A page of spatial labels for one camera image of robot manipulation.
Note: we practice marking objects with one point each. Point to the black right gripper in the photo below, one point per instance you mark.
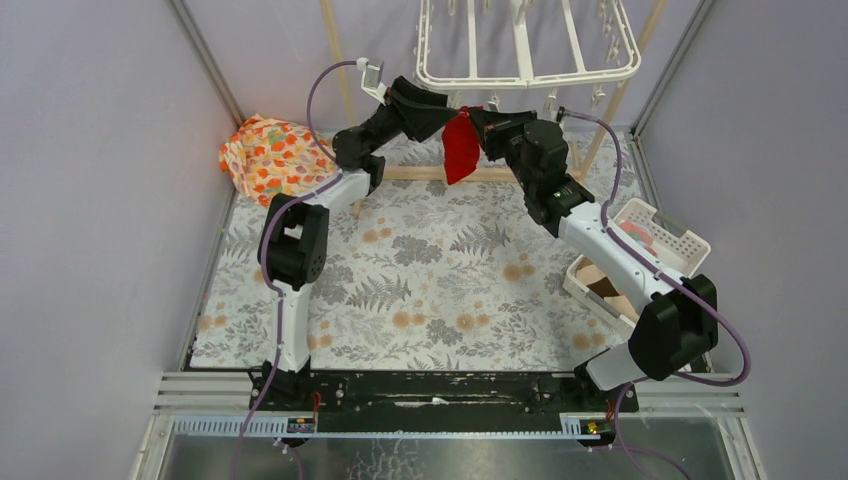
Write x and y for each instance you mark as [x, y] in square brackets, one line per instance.
[494, 127]

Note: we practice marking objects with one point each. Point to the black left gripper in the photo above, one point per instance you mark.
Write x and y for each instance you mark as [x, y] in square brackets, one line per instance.
[403, 104]

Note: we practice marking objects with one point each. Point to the red sock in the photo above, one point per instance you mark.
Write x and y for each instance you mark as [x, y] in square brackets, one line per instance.
[461, 147]

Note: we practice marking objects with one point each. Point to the white clip sock hanger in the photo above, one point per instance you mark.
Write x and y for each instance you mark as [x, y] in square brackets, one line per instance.
[498, 46]

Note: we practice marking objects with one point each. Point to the white perforated plastic basket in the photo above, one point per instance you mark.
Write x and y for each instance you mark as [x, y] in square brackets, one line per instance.
[684, 252]

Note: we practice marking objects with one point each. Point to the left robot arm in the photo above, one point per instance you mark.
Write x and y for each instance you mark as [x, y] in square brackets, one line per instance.
[294, 240]

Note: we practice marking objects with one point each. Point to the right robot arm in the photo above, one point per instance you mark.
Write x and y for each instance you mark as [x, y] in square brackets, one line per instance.
[676, 324]

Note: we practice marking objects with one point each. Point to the wooden drying rack stand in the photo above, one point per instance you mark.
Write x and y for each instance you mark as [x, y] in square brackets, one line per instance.
[477, 173]

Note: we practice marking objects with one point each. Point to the floral patterned table mat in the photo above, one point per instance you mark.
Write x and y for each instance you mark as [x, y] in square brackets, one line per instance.
[428, 276]

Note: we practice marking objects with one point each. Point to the orange floral cloth bundle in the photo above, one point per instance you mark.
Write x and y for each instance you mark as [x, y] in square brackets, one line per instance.
[268, 156]

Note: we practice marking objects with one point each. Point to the beige sock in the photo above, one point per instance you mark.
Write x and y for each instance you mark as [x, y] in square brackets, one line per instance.
[584, 272]

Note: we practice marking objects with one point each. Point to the pink green patterned sock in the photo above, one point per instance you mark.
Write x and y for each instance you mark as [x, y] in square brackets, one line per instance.
[641, 234]

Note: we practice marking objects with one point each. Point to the brown ribbed sock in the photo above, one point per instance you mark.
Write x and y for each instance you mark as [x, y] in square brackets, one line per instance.
[603, 288]

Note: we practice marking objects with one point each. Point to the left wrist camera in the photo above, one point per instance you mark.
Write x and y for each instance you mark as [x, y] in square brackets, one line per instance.
[371, 79]

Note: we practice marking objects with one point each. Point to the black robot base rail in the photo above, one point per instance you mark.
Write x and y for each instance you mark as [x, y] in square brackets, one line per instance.
[448, 397]

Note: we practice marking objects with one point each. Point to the white slotted cable duct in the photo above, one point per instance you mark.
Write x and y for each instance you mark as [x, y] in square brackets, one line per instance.
[558, 427]

